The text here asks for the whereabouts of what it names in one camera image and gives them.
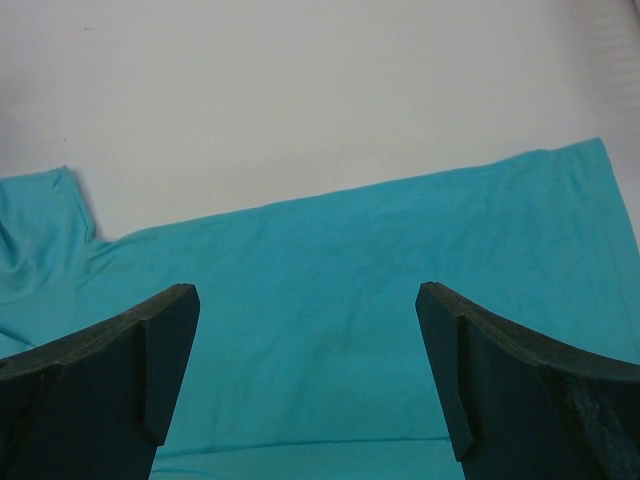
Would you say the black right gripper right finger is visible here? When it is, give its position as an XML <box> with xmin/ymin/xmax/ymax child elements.
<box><xmin>415</xmin><ymin>282</ymin><xmax>639</xmax><ymax>479</ymax></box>

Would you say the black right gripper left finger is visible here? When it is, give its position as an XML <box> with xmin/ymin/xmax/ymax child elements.
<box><xmin>1</xmin><ymin>284</ymin><xmax>200</xmax><ymax>479</ymax></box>

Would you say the turquoise t shirt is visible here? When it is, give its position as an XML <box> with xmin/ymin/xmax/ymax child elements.
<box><xmin>1</xmin><ymin>139</ymin><xmax>639</xmax><ymax>479</ymax></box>

